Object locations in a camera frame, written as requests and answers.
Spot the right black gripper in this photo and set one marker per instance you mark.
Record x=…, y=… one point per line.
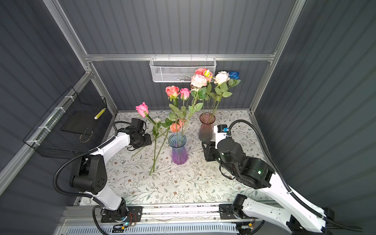
x=207, y=151

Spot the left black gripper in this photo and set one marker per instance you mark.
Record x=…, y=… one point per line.
x=148, y=141

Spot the pink red glass vase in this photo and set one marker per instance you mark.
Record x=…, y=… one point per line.
x=206, y=130

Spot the magenta rose stem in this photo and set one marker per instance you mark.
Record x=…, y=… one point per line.
x=143, y=111

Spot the blue purple glass vase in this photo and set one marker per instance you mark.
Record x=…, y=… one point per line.
x=179, y=154

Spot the pink peach rose stem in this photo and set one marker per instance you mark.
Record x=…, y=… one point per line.
x=173, y=93

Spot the light pink rose stem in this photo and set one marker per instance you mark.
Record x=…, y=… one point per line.
x=198, y=90

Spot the white rose stem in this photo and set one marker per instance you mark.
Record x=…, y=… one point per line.
x=222, y=84

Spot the blue rose stem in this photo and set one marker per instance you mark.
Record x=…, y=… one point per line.
x=234, y=78

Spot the coral pink rose stem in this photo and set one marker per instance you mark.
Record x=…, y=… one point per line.
x=209, y=84

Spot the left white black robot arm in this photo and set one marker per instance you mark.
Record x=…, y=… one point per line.
x=89, y=174

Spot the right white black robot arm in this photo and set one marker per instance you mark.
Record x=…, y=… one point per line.
x=257, y=174

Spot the bunch of artificial flowers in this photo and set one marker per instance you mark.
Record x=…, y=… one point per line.
x=159, y=141

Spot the floral patterned table mat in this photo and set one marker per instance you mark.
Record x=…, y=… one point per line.
x=196, y=181

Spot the yellow green marker pen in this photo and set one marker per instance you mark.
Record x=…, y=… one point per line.
x=99, y=114

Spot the tubes in white basket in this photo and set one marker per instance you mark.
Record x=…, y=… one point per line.
x=182, y=77

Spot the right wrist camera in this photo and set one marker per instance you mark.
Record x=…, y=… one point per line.
x=220, y=132

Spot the black wire mesh basket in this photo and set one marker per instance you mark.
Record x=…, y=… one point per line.
x=70, y=129

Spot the white wire mesh basket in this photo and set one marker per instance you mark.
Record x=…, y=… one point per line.
x=164, y=67

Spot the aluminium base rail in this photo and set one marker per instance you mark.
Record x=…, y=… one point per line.
x=165, y=219

